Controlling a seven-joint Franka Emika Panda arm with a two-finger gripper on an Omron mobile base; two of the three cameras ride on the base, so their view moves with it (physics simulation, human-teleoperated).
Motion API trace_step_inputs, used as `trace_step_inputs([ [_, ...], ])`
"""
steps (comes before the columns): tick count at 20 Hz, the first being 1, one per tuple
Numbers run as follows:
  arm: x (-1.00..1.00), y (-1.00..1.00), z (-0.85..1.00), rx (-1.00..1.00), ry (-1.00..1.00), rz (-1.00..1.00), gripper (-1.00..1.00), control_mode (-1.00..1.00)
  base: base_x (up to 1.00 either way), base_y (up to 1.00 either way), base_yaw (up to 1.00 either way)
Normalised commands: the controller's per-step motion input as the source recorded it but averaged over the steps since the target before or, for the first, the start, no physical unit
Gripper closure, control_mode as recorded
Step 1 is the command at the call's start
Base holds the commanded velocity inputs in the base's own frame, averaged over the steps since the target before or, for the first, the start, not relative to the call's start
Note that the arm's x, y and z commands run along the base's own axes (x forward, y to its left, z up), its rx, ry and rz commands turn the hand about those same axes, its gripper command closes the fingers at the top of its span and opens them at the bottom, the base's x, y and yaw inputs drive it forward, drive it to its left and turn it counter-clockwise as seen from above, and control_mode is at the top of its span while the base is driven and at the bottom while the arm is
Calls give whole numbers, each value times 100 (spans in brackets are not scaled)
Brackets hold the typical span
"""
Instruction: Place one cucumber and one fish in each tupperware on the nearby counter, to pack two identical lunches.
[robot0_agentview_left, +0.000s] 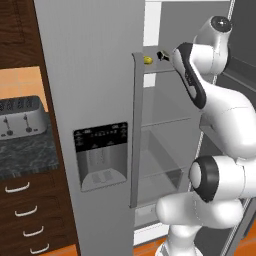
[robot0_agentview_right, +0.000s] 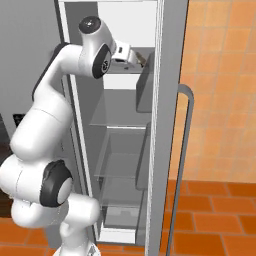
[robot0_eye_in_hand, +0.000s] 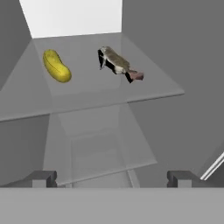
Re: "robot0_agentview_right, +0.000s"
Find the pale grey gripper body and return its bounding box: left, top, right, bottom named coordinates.
left=127, top=48, right=143, bottom=68

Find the grey fridge shelf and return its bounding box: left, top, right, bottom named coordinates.
left=105, top=46, right=156, bottom=75

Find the white fridge drawer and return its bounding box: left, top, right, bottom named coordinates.
left=101, top=205, right=142, bottom=231

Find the glass fridge shelf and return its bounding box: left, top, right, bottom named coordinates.
left=89, top=88, right=152, bottom=128
left=98, top=176, right=145, bottom=208
left=94, top=127, right=148, bottom=180

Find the grey fridge door bin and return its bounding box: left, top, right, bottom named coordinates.
left=134, top=122, right=152, bottom=192

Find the grey fridge door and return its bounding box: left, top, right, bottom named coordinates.
left=145, top=0, right=190, bottom=256

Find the grey fridge door handle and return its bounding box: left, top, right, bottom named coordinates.
left=165, top=83, right=196, bottom=256

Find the grey fridge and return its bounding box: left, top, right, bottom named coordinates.
left=0, top=0, right=159, bottom=256

